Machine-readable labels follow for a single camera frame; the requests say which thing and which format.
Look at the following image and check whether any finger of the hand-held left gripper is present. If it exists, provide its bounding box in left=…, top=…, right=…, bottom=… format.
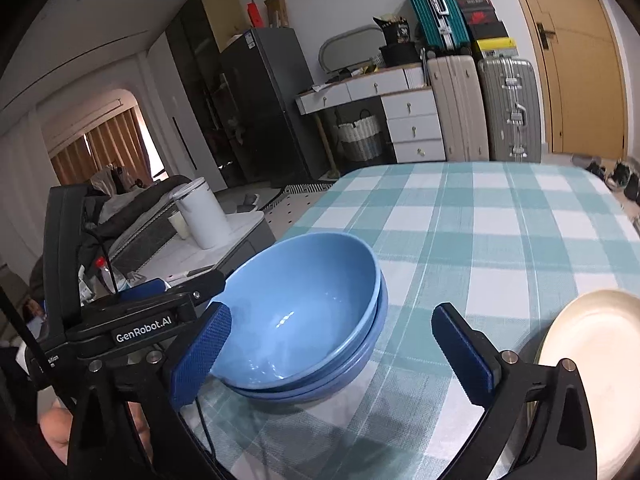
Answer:
left=165, top=270, right=227, bottom=309

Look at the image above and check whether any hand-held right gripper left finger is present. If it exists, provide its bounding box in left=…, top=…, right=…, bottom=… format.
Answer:
left=67, top=303, right=233, bottom=480

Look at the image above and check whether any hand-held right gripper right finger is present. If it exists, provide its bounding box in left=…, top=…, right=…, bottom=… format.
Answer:
left=431, top=302, right=598, bottom=480

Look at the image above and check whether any glossy blue bowl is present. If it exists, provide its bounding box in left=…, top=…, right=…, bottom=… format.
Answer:
left=227, top=270, right=390, bottom=397

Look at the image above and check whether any light blue bowl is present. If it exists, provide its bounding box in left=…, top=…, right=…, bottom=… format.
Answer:
left=207, top=232, right=382, bottom=391

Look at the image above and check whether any cream round plate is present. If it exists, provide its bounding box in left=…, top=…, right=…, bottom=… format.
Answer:
left=535, top=289, right=640, bottom=480

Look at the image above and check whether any person's left hand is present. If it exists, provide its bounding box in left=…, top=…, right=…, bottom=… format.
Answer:
left=39, top=406, right=71, bottom=463

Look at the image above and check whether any grey side cabinet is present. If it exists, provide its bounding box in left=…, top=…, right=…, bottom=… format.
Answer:
left=112, top=209, right=277, bottom=286

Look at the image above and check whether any plastic bottle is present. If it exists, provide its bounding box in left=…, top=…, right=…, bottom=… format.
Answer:
left=95, top=256, right=118, bottom=293

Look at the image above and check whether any white lidded bucket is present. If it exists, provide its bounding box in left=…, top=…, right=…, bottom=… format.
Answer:
left=172, top=176, right=233, bottom=250

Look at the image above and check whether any teal checked tablecloth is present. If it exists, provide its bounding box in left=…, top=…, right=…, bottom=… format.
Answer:
left=180, top=160, right=640, bottom=480

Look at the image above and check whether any dark clothing pile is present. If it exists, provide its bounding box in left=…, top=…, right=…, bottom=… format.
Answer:
left=80, top=165, right=193, bottom=261

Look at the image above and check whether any black white patterned rug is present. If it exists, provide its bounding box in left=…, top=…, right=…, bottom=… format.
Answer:
left=260, top=182, right=333, bottom=226

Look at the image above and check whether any brown curtain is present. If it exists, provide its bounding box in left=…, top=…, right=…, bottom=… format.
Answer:
left=50, top=115, right=166, bottom=186

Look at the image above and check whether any dark glass cabinet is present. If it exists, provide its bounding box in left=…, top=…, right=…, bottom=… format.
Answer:
left=165, top=0, right=251, bottom=188

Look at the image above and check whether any black refrigerator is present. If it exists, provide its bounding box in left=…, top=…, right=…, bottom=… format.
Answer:
left=220, top=27, right=326, bottom=186

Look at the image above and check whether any woven laundry basket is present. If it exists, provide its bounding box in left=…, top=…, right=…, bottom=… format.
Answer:
left=332, top=114, right=383, bottom=161

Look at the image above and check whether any pile of shoes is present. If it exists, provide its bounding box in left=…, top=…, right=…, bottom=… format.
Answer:
left=570, top=152, right=640, bottom=203

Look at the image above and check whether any white drawer dresser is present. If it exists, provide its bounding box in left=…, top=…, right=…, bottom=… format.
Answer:
left=295, top=62, right=447, bottom=163

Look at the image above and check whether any beige suitcase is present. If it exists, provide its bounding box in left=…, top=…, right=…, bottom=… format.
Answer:
left=426, top=55, right=490, bottom=162

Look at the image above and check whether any grey suitcase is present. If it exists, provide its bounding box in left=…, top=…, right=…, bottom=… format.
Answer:
left=477, top=57, right=542, bottom=163

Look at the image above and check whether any large cardboard box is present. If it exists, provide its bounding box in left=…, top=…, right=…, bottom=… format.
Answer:
left=197, top=0, right=249, bottom=53

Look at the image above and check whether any oval mirror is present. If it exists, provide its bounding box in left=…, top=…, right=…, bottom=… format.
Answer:
left=319, top=24, right=386, bottom=72

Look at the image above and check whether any black storage basket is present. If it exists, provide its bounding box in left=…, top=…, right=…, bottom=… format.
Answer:
left=379, top=42, right=420, bottom=67

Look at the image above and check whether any yellow black box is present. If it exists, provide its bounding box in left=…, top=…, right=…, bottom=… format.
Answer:
left=472, top=37, right=518, bottom=61

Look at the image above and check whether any wooden door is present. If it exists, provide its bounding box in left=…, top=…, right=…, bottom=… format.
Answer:
left=502, top=0, right=628, bottom=156

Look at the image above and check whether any black snack bag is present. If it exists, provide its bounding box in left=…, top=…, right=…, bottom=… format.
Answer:
left=374, top=16, right=412, bottom=46

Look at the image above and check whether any plain black box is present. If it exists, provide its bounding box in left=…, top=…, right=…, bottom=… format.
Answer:
left=470, top=21, right=511, bottom=41

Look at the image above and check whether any black box red print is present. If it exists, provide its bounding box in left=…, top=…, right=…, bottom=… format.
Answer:
left=457, top=0, right=498, bottom=26

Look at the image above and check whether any teal suitcase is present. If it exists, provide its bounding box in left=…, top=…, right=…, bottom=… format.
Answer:
left=399, top=0, right=472, bottom=56

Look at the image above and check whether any black strap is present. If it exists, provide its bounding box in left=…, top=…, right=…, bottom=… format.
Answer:
left=0, top=286, right=57, bottom=387

